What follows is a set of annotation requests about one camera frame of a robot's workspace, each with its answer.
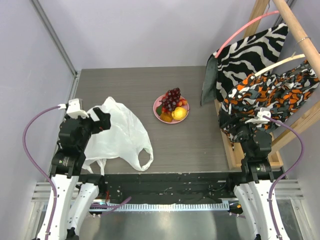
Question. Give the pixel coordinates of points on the yellow lemon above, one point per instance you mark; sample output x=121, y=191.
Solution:
x=179, y=113

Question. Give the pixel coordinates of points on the cream hanger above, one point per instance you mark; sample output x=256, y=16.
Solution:
x=286, y=60

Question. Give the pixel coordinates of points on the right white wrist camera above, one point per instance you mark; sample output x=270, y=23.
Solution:
x=262, y=116

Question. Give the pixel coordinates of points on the purple grape bunch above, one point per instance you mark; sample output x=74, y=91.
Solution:
x=172, y=98

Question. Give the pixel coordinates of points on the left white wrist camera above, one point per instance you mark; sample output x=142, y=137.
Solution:
x=74, y=109

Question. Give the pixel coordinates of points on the green leaf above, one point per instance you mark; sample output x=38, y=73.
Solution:
x=159, y=110

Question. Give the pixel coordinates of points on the aluminium corner profile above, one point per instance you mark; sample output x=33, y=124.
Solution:
x=53, y=35

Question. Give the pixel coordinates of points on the zebra pattern cloth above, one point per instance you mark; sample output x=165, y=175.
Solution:
x=238, y=60

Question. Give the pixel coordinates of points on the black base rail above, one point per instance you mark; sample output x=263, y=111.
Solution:
x=168, y=188

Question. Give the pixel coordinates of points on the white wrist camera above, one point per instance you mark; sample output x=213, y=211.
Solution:
x=262, y=116
x=74, y=109

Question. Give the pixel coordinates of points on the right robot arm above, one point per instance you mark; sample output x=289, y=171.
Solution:
x=254, y=186

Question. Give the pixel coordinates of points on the orange camouflage cloth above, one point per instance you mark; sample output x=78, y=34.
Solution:
x=283, y=94

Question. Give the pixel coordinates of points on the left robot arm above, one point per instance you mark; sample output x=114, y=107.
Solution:
x=64, y=218

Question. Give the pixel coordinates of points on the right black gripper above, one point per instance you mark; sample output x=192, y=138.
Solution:
x=241, y=133

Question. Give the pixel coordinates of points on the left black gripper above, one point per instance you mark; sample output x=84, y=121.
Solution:
x=104, y=123

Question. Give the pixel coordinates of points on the pink plate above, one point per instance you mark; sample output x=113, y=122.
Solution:
x=169, y=105

